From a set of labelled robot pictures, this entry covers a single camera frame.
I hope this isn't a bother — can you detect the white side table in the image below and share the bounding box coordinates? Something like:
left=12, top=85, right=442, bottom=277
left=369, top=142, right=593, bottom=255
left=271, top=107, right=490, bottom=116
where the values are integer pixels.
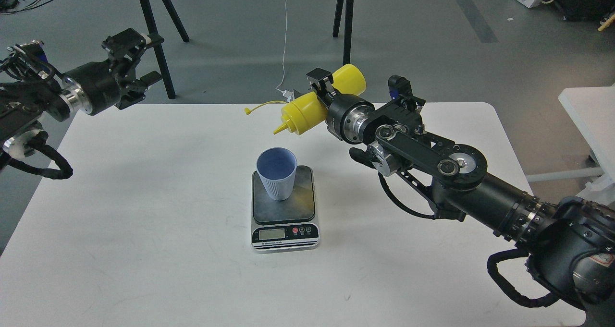
left=526, top=85, right=615, bottom=206

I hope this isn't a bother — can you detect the grey power adapter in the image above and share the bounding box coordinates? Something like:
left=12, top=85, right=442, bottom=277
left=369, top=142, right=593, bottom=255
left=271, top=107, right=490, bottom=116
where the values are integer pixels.
left=282, top=89, right=302, bottom=103

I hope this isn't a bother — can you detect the white hanging cable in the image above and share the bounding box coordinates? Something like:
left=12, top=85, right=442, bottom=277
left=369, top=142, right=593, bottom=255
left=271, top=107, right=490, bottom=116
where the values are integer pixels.
left=274, top=0, right=295, bottom=102

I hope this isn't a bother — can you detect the blue plastic cup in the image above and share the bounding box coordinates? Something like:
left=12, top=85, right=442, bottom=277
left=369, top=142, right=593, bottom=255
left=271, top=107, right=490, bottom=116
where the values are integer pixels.
left=257, top=147, right=298, bottom=201

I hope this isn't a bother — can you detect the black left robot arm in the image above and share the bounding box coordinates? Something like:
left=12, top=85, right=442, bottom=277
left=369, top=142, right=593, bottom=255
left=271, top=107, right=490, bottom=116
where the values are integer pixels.
left=0, top=28, right=163, bottom=180

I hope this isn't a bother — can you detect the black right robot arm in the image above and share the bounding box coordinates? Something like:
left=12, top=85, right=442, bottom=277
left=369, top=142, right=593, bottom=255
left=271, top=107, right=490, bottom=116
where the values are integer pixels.
left=307, top=68, right=614, bottom=324

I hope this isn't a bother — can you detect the yellow squeeze bottle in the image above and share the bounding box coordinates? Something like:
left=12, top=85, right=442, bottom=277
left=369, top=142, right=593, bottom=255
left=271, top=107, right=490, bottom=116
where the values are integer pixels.
left=244, top=64, right=367, bottom=135

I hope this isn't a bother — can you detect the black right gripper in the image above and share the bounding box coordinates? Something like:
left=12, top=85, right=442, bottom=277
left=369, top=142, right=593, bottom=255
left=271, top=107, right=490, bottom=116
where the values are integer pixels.
left=306, top=67, right=375, bottom=143

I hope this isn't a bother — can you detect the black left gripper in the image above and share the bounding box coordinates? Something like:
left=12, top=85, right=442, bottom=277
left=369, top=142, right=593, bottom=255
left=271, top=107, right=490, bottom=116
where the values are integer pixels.
left=61, top=28, right=162, bottom=116

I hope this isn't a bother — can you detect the digital kitchen scale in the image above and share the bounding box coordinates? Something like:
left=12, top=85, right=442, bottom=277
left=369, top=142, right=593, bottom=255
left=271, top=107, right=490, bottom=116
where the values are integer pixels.
left=250, top=165, right=320, bottom=253

